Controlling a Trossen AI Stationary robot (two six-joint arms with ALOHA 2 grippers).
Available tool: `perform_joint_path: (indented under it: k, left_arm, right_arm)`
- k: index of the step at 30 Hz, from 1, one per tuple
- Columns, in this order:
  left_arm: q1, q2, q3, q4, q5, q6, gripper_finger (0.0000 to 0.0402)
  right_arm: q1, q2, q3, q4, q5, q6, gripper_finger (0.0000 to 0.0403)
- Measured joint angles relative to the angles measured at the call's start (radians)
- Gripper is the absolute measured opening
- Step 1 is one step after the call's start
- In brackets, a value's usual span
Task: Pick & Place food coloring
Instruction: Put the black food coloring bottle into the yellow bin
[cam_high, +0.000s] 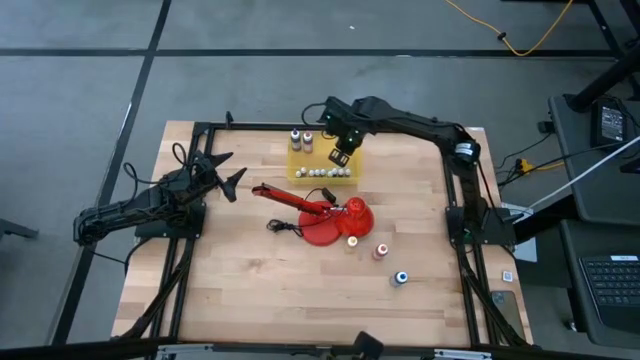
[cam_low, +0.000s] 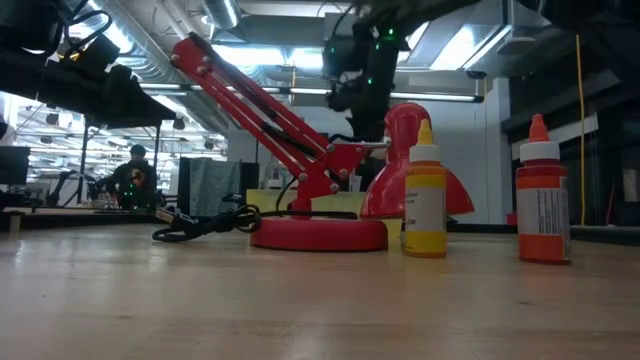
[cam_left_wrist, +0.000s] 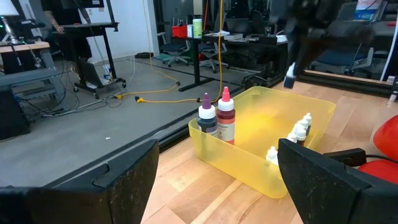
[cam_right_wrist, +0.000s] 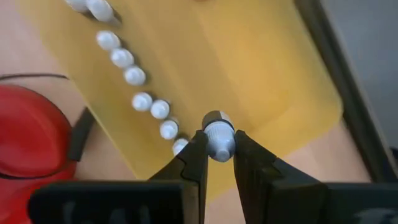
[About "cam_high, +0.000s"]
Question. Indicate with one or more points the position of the translucent yellow plastic bin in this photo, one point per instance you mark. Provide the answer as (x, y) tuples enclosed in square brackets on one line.
[(320, 155)]

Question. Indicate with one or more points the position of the black angular bracket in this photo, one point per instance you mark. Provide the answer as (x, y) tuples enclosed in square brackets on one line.
[(367, 345)]

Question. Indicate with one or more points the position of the black desk leg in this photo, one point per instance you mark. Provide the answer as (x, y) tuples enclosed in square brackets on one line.
[(600, 85)]

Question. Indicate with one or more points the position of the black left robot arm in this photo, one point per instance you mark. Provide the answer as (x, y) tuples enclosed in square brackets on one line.
[(125, 210)]

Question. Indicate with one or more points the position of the orange food coloring bottle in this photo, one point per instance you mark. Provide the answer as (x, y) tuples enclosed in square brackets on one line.
[(382, 249)]

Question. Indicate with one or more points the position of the grey side desk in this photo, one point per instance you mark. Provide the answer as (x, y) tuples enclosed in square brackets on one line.
[(595, 200)]

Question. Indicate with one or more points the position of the black gantry beam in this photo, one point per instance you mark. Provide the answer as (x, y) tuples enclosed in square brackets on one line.
[(75, 350)]

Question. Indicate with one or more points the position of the purple food coloring bottle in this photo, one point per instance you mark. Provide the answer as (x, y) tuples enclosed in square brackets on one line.
[(296, 140)]

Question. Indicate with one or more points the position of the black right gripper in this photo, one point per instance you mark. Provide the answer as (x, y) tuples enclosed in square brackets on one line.
[(345, 122)]

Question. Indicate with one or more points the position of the pink food coloring bottle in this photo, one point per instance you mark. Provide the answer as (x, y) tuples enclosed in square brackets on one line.
[(307, 142)]

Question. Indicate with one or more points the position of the white diagonal pole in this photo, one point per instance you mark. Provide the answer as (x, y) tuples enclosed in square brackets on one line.
[(585, 172)]

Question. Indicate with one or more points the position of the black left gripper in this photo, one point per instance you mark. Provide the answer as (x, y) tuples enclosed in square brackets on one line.
[(202, 180)]

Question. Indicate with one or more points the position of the grey chair base leg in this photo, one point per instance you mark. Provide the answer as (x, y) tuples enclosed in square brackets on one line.
[(15, 229)]

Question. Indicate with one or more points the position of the blue food coloring bottle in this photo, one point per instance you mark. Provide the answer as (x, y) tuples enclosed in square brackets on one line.
[(400, 278)]

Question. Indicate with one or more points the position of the red desk lamp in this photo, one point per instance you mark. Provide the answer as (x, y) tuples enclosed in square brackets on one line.
[(320, 230)]

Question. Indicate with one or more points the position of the black laptop keyboard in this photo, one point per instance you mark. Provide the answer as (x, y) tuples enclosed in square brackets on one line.
[(615, 290)]

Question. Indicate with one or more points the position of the yellow food coloring bottle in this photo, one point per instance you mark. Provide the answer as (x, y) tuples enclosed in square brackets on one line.
[(352, 241)]

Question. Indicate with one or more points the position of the small white square tag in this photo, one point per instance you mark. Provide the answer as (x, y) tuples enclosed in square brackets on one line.
[(508, 276)]

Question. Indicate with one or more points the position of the black power adapter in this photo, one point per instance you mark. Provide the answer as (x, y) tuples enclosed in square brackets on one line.
[(612, 123)]

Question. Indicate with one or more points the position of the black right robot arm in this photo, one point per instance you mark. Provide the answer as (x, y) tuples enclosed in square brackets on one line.
[(425, 125)]

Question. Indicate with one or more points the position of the dark smartphone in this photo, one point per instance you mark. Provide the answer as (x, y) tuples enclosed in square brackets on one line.
[(507, 312)]

